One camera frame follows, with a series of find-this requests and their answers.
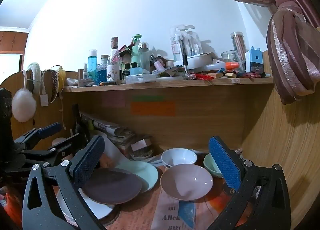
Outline beaded hanging cord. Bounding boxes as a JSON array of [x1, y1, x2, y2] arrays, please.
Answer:
[[59, 92, 66, 130]]

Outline tall clear pencil canister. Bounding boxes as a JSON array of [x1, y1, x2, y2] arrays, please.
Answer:
[[230, 32, 247, 70]]

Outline glass jar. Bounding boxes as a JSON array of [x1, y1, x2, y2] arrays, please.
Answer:
[[221, 50, 244, 70]]

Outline green sticky note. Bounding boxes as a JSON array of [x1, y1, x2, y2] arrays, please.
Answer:
[[132, 95, 165, 102]]

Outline green pump bottle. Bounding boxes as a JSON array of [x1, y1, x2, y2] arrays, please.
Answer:
[[131, 34, 142, 69]]

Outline clear bottle silver cap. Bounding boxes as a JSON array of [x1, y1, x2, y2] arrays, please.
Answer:
[[138, 42, 150, 71]]

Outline blue glass bottle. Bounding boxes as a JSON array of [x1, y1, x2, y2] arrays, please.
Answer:
[[96, 55, 109, 84]]

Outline yellow headband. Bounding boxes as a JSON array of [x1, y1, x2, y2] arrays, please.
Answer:
[[56, 66, 66, 93]]

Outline white plate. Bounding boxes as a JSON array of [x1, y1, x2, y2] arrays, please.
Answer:
[[56, 187, 117, 223]]

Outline clear corked bottle with label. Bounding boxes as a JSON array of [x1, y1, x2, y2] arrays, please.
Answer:
[[107, 37, 120, 82]]

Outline green bowl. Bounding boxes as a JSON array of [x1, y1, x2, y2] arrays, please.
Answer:
[[203, 153, 224, 178]]

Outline pale pink card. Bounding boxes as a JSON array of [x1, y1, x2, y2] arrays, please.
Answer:
[[131, 139, 151, 152]]

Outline pink bowl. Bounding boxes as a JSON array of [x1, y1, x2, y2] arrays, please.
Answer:
[[160, 164, 214, 202]]

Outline white fluffy pompom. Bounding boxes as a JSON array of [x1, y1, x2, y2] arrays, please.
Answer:
[[12, 70, 37, 123]]

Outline blue pencil sharpener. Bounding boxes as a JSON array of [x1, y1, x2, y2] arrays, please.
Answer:
[[245, 47, 265, 73]]

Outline white bowl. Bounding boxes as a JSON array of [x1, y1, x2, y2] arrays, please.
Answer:
[[161, 148, 198, 169]]

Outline orange sticky note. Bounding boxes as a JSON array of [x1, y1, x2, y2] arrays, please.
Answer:
[[131, 102, 176, 116]]

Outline pale cylindrical container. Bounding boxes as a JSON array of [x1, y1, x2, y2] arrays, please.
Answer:
[[52, 137, 68, 148]]

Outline wooden cabinet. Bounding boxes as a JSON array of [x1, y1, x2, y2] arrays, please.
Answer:
[[0, 30, 28, 53]]

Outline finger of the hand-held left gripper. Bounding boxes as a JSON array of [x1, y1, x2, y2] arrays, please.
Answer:
[[25, 134, 87, 168], [14, 122, 63, 149]]

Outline white paper sheets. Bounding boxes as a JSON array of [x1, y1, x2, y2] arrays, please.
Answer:
[[100, 135, 131, 168]]

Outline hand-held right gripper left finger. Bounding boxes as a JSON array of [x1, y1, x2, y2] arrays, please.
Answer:
[[22, 135, 108, 230]]

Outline small pink bottle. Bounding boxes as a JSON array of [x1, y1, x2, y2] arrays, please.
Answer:
[[150, 54, 163, 71]]

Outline pink striped curtain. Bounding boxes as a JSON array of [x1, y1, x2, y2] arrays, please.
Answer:
[[202, 0, 320, 105]]

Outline red tassel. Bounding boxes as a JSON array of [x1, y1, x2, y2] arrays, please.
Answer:
[[192, 72, 213, 81]]

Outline teal liquid bottle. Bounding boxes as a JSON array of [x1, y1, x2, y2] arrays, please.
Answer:
[[88, 49, 98, 80]]

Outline printed paper table cover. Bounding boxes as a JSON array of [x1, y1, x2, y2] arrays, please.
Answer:
[[105, 162, 253, 230]]

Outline white fluffy headband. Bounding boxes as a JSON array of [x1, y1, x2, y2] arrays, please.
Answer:
[[26, 62, 44, 95]]

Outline studded headband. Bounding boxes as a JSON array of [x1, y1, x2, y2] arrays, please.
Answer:
[[47, 69, 59, 103]]

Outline white toy plane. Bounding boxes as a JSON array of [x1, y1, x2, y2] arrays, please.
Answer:
[[66, 78, 96, 87]]

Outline dark brown plate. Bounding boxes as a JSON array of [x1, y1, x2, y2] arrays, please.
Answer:
[[81, 167, 143, 205]]

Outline white cardboard box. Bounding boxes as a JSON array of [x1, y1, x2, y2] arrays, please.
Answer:
[[187, 52, 221, 71]]

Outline flat white plastic box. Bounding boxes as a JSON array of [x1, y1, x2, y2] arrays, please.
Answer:
[[126, 74, 157, 84]]

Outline stack of newspapers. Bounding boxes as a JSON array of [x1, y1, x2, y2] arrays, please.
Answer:
[[80, 112, 137, 150]]

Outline dark wine bottle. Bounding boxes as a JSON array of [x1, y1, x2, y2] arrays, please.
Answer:
[[72, 104, 83, 136]]

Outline orange capped white bottle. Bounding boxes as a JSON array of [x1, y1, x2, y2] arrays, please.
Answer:
[[212, 61, 240, 72]]

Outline small bowl of trinkets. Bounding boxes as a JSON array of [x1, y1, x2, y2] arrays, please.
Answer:
[[130, 147, 153, 161]]

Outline pink sticky note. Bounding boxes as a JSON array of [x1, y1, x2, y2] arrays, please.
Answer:
[[102, 92, 125, 107]]

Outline wooden shelf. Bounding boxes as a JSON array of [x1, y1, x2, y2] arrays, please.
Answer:
[[62, 77, 275, 93]]

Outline light green plate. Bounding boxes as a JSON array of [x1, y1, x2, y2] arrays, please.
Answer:
[[114, 161, 159, 194]]

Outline toothbrush package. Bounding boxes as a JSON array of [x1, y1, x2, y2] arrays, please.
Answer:
[[171, 24, 203, 62]]

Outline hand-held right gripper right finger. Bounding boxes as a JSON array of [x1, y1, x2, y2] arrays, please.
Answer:
[[207, 136, 288, 230]]

